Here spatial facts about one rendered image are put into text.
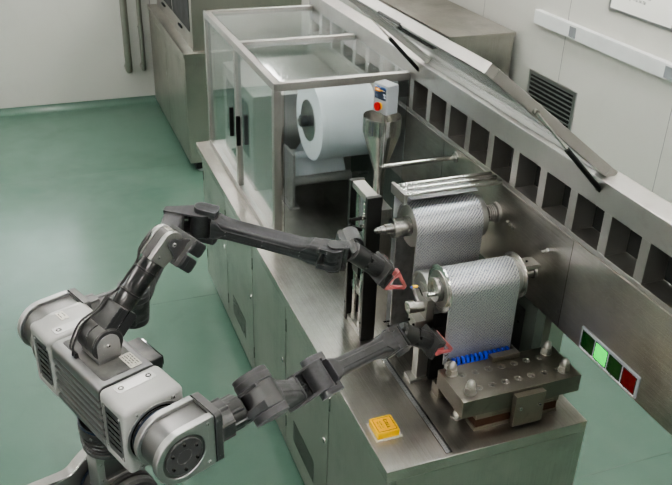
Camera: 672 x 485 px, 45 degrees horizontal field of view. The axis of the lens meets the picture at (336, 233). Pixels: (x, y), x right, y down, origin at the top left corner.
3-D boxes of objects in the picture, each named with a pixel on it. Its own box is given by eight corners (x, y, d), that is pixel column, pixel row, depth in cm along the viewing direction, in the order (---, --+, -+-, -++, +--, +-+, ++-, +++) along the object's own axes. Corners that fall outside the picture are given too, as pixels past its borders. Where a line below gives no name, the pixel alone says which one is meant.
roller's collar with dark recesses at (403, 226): (387, 232, 260) (388, 214, 257) (404, 229, 262) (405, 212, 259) (395, 241, 255) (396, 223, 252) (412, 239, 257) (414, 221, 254)
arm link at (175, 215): (165, 224, 231) (166, 195, 226) (212, 233, 231) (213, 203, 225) (112, 326, 194) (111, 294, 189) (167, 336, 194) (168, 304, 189)
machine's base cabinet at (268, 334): (207, 285, 472) (200, 148, 432) (311, 268, 493) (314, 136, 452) (377, 673, 266) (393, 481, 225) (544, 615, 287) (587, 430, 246)
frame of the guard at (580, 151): (314, -11, 281) (327, -29, 280) (420, 74, 311) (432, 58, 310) (475, 90, 188) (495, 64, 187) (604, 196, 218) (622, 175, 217)
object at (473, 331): (442, 363, 248) (447, 313, 239) (508, 349, 256) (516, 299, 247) (442, 364, 248) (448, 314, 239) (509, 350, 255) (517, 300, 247)
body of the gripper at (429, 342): (433, 361, 239) (415, 354, 235) (418, 341, 247) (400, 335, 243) (445, 343, 237) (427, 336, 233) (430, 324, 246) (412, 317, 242)
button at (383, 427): (368, 425, 239) (368, 418, 238) (389, 420, 242) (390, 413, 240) (377, 440, 234) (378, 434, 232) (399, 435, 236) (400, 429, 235)
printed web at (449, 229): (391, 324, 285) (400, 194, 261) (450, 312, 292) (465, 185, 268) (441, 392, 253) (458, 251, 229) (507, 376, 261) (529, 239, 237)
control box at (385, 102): (368, 111, 271) (370, 82, 266) (383, 107, 275) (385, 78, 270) (382, 117, 266) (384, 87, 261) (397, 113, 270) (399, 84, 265)
